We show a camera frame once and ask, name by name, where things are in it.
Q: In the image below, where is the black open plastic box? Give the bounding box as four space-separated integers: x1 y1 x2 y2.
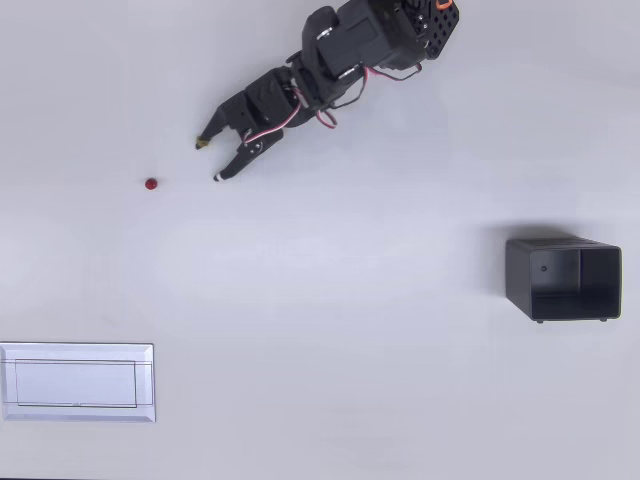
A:
504 237 624 325

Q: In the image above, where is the red white servo cable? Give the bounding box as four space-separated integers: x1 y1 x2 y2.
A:
314 62 424 131
242 87 306 146

